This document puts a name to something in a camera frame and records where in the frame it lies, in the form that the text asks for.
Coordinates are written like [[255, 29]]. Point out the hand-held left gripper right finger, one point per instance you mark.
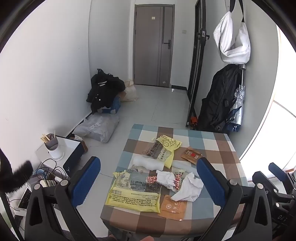
[[211, 183]]

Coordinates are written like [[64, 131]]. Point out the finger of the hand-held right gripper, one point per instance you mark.
[[266, 179], [276, 170]]

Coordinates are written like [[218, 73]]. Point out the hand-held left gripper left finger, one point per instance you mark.
[[85, 183]]

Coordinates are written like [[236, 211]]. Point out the white foam piece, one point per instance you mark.
[[148, 163]]

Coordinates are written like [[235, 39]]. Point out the large crumpled white tissue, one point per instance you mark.
[[189, 188]]

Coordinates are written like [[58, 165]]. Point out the white plastic tube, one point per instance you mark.
[[183, 165]]

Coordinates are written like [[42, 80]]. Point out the brown sachet with red heart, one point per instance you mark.
[[191, 155]]

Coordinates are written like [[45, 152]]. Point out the brown wooden box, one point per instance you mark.
[[85, 147]]

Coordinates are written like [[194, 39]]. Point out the checked tablecloth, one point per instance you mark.
[[208, 139]]

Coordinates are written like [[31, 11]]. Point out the white grey stick holder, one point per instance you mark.
[[55, 150]]

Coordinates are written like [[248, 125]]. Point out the orange paper sachet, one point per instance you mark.
[[172, 207]]

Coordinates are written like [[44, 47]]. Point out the large yellow bread bag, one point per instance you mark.
[[133, 197]]

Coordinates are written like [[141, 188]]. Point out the yellow printed bread bag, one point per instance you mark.
[[172, 141]]

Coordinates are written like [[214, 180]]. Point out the grey plastic parcel bag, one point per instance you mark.
[[99, 127]]

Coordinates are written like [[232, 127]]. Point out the bundle of wooden sticks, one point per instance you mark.
[[46, 138]]

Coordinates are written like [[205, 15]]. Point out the clear printed bread wrapper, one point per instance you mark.
[[155, 151]]

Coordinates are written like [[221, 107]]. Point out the small orange object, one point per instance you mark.
[[193, 120]]

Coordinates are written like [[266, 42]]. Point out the black fluffy brush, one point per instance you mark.
[[18, 173]]

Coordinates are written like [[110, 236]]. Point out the silver folding umbrella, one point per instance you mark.
[[238, 104]]

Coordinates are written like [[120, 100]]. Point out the black backpack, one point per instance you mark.
[[217, 104]]

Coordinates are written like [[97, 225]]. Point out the black jacket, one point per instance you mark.
[[104, 90]]

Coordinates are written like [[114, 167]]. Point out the cardboard box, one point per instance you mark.
[[122, 95]]

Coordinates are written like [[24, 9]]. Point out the beige tote bag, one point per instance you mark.
[[130, 91]]

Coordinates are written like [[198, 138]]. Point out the white hanging bag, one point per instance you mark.
[[231, 46]]

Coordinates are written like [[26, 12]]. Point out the grey door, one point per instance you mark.
[[150, 46]]

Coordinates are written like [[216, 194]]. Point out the black metal frame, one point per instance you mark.
[[196, 69]]

